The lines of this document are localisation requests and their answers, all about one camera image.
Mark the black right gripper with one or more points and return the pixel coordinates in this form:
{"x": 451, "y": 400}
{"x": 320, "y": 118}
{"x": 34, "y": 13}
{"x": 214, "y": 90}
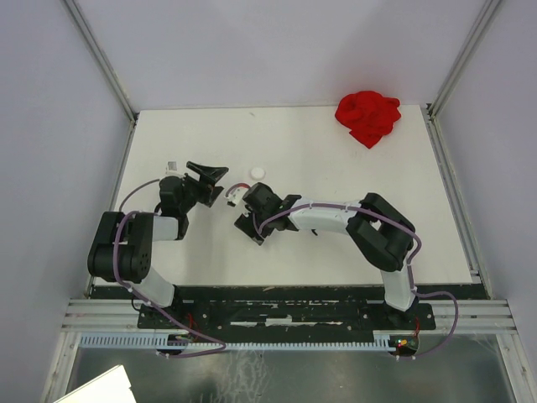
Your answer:
{"x": 246, "y": 223}

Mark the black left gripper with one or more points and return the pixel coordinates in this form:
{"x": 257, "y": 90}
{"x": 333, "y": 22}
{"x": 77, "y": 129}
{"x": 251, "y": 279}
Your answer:
{"x": 210, "y": 192}

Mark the white round earbud case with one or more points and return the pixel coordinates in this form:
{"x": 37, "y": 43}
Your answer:
{"x": 257, "y": 173}

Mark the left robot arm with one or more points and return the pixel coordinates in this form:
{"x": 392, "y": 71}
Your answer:
{"x": 121, "y": 251}

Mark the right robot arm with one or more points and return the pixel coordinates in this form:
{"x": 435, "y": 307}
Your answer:
{"x": 385, "y": 237}

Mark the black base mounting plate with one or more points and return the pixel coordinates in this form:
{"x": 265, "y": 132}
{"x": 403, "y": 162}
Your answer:
{"x": 219, "y": 315}

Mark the red crumpled cloth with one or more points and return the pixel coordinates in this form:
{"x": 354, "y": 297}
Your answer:
{"x": 368, "y": 115}

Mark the white paper sheet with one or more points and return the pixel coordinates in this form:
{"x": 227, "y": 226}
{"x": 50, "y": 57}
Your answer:
{"x": 113, "y": 386}

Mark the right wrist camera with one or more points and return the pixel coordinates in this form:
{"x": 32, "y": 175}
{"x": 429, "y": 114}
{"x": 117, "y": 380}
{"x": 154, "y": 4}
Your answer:
{"x": 235, "y": 193}

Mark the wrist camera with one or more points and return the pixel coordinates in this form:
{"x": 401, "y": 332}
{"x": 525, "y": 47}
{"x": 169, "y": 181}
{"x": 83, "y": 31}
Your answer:
{"x": 173, "y": 167}
{"x": 235, "y": 193}

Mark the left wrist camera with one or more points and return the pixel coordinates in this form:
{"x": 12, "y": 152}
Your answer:
{"x": 173, "y": 167}

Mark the left aluminium frame post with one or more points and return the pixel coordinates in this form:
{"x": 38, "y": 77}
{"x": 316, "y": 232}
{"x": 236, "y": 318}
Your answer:
{"x": 75, "y": 12}

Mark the aluminium frame post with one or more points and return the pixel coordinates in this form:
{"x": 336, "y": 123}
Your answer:
{"x": 75, "y": 12}
{"x": 482, "y": 23}

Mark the aluminium front rail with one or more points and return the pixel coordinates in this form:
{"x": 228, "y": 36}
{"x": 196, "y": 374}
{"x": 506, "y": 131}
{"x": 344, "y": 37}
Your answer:
{"x": 473, "y": 317}

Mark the right aluminium frame post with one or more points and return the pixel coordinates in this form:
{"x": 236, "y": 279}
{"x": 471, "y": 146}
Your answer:
{"x": 482, "y": 23}

